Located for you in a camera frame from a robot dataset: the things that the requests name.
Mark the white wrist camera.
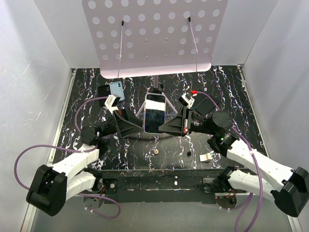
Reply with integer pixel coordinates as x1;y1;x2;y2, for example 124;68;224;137
104;94;120;113
179;90;197;109

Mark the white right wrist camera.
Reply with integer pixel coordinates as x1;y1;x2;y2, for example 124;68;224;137
179;90;197;109

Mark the purple cable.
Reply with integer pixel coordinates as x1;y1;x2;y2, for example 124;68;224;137
14;96;121;220
197;91;264;232

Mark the aluminium frame rail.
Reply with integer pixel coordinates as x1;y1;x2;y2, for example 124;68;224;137
20;69;77;232

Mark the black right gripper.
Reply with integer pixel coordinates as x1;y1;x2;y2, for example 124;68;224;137
158;105;216;136

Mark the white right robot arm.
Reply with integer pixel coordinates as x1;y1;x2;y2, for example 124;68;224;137
159;107;309;217

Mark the black phone case on table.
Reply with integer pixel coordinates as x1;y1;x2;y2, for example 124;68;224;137
194;96;215;116

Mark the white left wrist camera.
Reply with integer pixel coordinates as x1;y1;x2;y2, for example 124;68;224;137
104;94;120;113

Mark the black smartphone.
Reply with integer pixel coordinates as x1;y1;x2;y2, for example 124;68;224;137
192;94;205;109

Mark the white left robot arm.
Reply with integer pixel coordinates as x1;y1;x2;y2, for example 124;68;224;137
26;109;143;216

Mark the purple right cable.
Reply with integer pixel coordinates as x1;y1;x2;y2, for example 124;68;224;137
197;91;264;232

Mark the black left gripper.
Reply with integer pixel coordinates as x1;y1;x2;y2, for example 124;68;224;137
98;108;150;139

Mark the clear pink phone case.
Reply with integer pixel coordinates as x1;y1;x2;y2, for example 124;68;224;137
142;92;168;135

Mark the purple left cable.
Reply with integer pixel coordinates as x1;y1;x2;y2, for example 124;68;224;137
14;96;121;220

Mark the small white beige block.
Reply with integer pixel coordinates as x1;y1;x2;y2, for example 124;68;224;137
199;153;213;162

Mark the black metal base plate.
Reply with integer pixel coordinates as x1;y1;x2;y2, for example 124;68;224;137
96;169;248;205

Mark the white perforated music stand desk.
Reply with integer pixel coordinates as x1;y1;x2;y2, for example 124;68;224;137
82;0;228;79

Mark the black phone beside blue case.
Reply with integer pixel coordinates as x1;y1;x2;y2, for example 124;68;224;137
98;85;111;107

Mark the black device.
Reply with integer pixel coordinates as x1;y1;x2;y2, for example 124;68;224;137
144;93;166;134

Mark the light blue phone case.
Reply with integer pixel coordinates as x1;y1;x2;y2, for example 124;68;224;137
109;81;125;102

